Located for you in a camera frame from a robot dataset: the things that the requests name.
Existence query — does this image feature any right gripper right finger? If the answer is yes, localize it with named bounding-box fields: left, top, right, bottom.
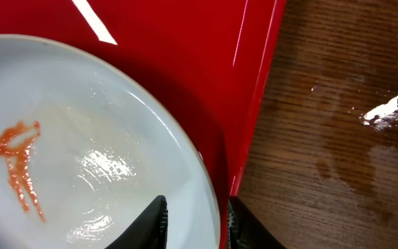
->
left=227, top=196, right=285, bottom=249

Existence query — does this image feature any light blue plate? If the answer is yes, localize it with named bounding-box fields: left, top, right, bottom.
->
left=0, top=35, right=220, bottom=248

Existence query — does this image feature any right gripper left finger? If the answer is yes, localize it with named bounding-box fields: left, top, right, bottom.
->
left=106, top=195, right=168, bottom=249

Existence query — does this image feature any red plastic tray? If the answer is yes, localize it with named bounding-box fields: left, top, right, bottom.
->
left=0, top=1, right=276, bottom=248

